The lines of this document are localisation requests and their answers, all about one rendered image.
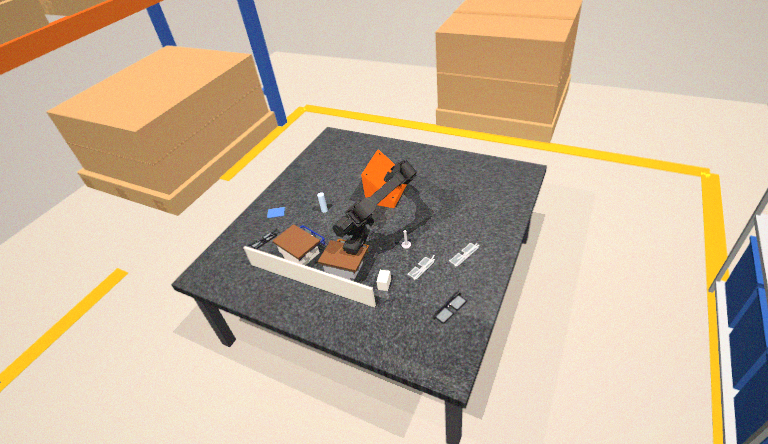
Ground light grey cylinder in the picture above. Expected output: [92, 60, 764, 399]
[317, 193, 328, 213]

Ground white post on round base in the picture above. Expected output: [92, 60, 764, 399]
[402, 230, 411, 249]

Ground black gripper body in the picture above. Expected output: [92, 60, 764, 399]
[343, 218, 374, 254]

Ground light blue flat tile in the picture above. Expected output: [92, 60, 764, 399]
[267, 207, 285, 218]

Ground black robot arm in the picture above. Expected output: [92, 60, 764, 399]
[332, 160, 417, 237]

